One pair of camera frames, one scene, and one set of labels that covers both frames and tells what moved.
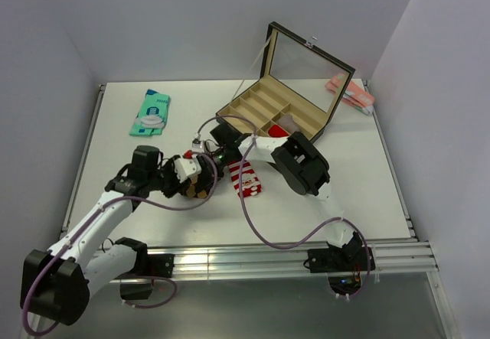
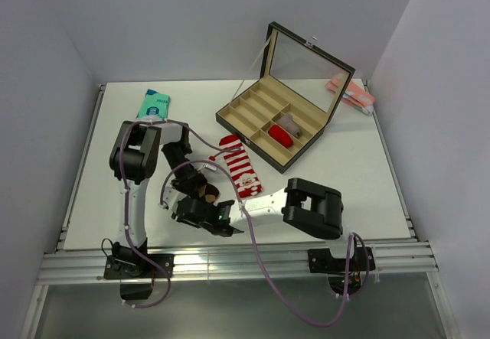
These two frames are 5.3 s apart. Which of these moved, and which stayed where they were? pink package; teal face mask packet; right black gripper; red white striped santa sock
Moved: right black gripper
Stayed: red white striped santa sock; teal face mask packet; pink package
